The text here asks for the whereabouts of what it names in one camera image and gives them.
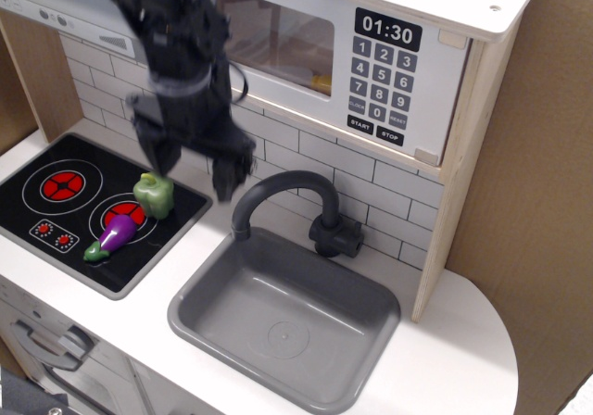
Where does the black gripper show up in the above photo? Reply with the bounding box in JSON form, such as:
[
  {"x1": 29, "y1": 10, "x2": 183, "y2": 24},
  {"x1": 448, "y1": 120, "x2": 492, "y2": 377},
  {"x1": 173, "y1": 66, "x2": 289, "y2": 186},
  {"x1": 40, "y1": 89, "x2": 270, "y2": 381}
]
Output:
[{"x1": 126, "y1": 67, "x2": 256, "y2": 202}]

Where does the white toy microwave door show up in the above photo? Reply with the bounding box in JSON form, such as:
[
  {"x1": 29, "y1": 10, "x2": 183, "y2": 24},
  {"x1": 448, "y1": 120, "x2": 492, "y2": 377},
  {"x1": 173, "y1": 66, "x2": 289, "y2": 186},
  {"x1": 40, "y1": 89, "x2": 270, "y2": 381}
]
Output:
[{"x1": 216, "y1": 0, "x2": 471, "y2": 166}]

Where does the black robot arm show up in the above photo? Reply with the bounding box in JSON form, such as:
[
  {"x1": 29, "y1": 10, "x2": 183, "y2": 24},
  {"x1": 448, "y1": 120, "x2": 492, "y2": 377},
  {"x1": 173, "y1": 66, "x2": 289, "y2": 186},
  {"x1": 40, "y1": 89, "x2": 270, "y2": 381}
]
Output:
[{"x1": 111, "y1": 0, "x2": 256, "y2": 202}]

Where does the wooden toy microwave cabinet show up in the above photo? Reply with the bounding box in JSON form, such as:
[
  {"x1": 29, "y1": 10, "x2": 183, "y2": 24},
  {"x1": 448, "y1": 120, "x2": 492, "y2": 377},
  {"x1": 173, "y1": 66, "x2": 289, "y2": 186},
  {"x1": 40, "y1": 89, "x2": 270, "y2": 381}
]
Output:
[{"x1": 233, "y1": 0, "x2": 531, "y2": 321}]

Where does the green toy bell pepper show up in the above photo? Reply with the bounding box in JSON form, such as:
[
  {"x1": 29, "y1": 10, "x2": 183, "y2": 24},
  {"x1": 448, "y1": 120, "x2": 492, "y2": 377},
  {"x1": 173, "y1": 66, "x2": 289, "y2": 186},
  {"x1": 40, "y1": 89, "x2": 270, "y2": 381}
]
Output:
[{"x1": 132, "y1": 172, "x2": 174, "y2": 220}]

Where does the purple toy eggplant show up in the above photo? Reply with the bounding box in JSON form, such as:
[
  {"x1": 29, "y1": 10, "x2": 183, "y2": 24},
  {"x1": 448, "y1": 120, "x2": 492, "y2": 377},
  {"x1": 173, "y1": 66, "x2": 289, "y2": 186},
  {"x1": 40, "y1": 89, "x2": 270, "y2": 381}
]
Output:
[{"x1": 83, "y1": 215, "x2": 137, "y2": 262}]

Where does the black toy stovetop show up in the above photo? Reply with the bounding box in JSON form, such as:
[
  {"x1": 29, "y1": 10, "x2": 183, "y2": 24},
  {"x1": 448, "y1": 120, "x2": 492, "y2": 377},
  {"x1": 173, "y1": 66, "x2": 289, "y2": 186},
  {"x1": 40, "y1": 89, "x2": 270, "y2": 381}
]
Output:
[{"x1": 1, "y1": 134, "x2": 212, "y2": 300}]

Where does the dark grey toy faucet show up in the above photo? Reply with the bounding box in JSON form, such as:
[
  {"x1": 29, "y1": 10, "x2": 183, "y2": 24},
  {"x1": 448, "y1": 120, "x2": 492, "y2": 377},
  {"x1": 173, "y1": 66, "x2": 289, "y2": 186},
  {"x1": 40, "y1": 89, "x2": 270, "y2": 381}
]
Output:
[{"x1": 231, "y1": 170, "x2": 365, "y2": 259}]

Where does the grey toy range hood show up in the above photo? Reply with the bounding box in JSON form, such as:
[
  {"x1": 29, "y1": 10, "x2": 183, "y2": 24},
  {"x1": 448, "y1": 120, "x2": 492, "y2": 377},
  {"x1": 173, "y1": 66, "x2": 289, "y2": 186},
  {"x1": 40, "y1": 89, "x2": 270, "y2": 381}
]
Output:
[{"x1": 1, "y1": 0, "x2": 147, "y2": 64}]

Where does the grey toy sink basin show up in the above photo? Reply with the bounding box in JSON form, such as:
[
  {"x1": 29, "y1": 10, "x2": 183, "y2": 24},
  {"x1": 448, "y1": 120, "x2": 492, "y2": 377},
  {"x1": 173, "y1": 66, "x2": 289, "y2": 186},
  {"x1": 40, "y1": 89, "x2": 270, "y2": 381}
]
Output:
[{"x1": 168, "y1": 228, "x2": 401, "y2": 414}]

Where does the grey toy oven door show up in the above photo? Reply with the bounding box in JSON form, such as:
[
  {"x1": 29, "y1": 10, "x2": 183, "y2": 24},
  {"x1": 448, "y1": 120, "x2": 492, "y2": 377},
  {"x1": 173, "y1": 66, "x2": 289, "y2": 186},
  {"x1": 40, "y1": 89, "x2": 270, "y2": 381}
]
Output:
[{"x1": 1, "y1": 278, "x2": 149, "y2": 414}]

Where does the brown cardboard panel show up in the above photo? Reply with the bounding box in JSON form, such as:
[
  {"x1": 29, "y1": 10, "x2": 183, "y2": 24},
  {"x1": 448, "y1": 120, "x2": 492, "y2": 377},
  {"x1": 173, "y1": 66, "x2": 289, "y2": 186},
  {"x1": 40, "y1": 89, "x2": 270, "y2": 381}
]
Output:
[{"x1": 448, "y1": 0, "x2": 592, "y2": 414}]

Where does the yellow handled toy knife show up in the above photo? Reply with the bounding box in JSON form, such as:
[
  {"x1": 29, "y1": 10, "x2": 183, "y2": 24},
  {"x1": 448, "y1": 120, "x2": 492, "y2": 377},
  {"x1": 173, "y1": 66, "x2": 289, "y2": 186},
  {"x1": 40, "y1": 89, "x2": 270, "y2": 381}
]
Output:
[{"x1": 298, "y1": 69, "x2": 332, "y2": 96}]

